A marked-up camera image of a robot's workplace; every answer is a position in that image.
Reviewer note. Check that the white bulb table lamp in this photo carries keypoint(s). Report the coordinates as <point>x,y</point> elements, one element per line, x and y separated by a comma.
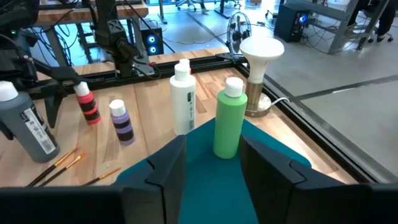
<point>261,53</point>

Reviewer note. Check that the black computer tower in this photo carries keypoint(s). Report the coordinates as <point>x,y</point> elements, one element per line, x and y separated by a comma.
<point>157,31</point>
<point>289,25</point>

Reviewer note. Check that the small purple paint bottle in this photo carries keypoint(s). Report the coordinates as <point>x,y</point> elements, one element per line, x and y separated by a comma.
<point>122,124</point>

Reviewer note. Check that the grey metal desk frame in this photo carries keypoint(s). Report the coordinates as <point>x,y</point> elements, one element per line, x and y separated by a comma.
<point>342,18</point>

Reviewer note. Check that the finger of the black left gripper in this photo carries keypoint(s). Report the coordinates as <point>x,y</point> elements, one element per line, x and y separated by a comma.
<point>63,74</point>
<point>53,102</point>

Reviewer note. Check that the person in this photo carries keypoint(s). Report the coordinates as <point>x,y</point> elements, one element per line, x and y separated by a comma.
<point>387,18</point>

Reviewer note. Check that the small red paint bottle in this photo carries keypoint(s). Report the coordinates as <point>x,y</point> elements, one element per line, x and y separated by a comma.
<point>88,105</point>

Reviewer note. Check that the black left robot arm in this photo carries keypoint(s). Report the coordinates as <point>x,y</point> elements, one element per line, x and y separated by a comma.
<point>115,34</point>

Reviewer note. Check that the large grey paint bottle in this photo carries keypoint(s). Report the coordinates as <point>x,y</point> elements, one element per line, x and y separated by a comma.
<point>18,130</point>

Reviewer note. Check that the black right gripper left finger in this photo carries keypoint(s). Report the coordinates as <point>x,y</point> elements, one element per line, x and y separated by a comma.
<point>161,193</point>

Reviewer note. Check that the large white paint bottle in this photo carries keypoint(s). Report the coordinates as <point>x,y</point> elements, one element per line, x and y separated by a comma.
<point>183,105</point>

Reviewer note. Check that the black floor fan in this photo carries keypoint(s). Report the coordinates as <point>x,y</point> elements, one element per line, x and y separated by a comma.
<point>237,31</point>

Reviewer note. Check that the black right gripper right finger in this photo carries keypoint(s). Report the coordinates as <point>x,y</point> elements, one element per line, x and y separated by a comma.
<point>273,193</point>

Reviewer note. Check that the teal plastic bin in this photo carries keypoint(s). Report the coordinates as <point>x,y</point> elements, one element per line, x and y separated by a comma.
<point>211,186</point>

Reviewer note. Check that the large green paint bottle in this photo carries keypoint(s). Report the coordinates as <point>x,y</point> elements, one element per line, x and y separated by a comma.
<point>230,124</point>

